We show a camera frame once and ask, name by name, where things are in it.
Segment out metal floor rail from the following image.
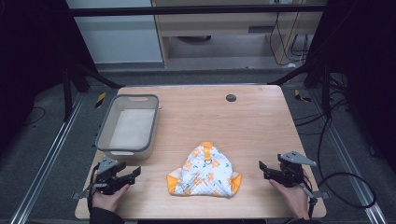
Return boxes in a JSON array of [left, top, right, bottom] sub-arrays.
[[9, 92, 86, 224], [306, 89, 389, 224]]

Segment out floral quilted cloth orange trim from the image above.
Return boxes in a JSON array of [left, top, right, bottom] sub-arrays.
[[165, 141, 243, 198]]

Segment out white plastic basket grey rim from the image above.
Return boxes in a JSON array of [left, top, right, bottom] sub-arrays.
[[94, 93, 160, 161]]

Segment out right hand-held gripper black cable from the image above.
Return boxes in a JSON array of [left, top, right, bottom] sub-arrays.
[[302, 181, 318, 220]]

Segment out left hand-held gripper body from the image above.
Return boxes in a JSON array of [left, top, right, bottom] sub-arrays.
[[72, 155, 129, 201]]

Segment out yellow black striped tape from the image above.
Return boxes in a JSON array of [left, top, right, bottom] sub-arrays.
[[94, 91, 107, 109], [293, 89, 313, 104]]

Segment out light wooden desk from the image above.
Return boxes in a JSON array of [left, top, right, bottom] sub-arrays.
[[150, 0, 329, 68]]

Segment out black horizontal frame bar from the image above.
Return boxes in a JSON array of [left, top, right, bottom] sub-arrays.
[[69, 4, 327, 18]]

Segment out thick black looped floor cable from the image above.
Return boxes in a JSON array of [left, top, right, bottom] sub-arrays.
[[316, 116, 377, 209]]

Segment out white cabinet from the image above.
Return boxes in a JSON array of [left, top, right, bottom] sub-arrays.
[[65, 0, 164, 65]]

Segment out person's left hand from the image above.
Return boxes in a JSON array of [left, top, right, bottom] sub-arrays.
[[92, 183, 131, 213]]

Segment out person's right hand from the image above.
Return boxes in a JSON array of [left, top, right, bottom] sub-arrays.
[[268, 178, 311, 220]]

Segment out hand-held gripper black cable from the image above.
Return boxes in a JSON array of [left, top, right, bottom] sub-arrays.
[[302, 181, 318, 220], [87, 164, 100, 213]]

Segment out black metal stand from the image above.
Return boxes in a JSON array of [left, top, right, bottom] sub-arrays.
[[61, 60, 124, 123], [268, 60, 333, 119]]

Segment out thin black floor cable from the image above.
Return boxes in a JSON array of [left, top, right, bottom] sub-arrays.
[[23, 105, 47, 126], [293, 92, 347, 136]]

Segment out left hand-held gripper black cable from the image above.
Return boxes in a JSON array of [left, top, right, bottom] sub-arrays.
[[87, 164, 100, 213]]

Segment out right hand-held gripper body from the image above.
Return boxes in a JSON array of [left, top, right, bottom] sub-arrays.
[[269, 150, 330, 201]]

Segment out black hanging desk cables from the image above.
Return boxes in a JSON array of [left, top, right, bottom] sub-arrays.
[[268, 11, 310, 67]]

